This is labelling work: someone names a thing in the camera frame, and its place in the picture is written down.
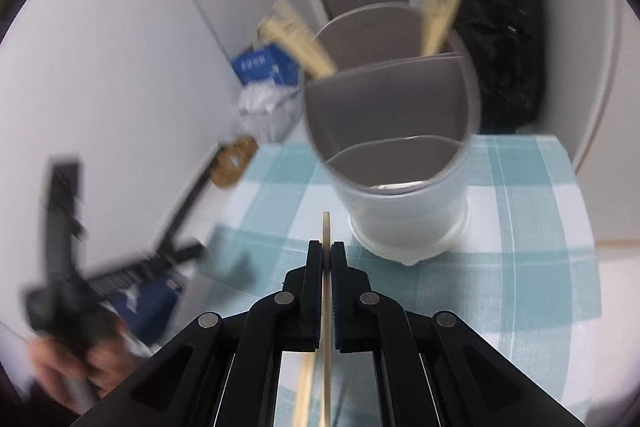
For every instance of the chopstick in cup right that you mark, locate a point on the chopstick in cup right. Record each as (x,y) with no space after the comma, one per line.
(438,17)

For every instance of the white plastic parcel bag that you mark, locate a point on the white plastic parcel bag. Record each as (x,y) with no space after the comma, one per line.
(266,98)

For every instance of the long bamboo chopstick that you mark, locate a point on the long bamboo chopstick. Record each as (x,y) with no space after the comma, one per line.
(305,378)

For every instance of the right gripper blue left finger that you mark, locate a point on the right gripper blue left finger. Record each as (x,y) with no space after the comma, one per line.
(311,298)

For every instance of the chopstick in cup left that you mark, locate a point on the chopstick in cup left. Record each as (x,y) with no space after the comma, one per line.
(286,28)

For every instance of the person left hand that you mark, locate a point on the person left hand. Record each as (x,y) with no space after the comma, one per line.
(106,365)

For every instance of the grey plastic parcel bag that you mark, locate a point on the grey plastic parcel bag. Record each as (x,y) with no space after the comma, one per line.
(273,127)

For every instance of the black backpack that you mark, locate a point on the black backpack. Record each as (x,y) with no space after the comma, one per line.
(507,43)

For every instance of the teal plaid tablecloth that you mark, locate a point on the teal plaid tablecloth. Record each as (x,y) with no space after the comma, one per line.
(523,274)

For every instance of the blue cardboard box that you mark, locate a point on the blue cardboard box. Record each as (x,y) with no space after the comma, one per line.
(266,64)

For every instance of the chopstick in cup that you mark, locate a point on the chopstick in cup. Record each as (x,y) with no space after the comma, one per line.
(438,17)
(286,28)

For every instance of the white utensil holder cup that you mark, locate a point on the white utensil holder cup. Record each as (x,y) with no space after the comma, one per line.
(393,129)

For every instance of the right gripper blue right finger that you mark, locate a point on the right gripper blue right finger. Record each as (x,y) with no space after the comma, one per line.
(341,298)

